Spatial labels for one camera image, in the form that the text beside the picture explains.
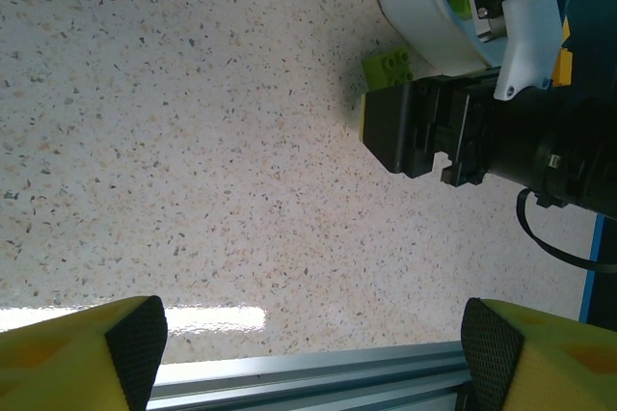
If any blue table edge strip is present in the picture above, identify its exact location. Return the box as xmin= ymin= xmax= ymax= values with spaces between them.
xmin=579 ymin=215 xmax=607 ymax=328

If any yellow lego brick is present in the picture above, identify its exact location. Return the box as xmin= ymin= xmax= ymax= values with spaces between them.
xmin=552 ymin=19 xmax=576 ymax=90

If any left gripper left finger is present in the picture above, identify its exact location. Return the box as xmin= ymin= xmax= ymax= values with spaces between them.
xmin=0 ymin=294 xmax=169 ymax=411

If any white bin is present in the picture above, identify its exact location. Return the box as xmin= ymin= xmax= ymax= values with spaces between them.
xmin=375 ymin=0 xmax=505 ymax=72

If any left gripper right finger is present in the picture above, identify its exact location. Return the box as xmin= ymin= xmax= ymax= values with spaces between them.
xmin=460 ymin=297 xmax=617 ymax=411

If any black camera cable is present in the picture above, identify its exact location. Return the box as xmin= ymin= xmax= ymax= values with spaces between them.
xmin=516 ymin=187 xmax=617 ymax=273

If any aluminium rail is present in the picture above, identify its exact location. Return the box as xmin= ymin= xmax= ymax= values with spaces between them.
xmin=147 ymin=339 xmax=476 ymax=411

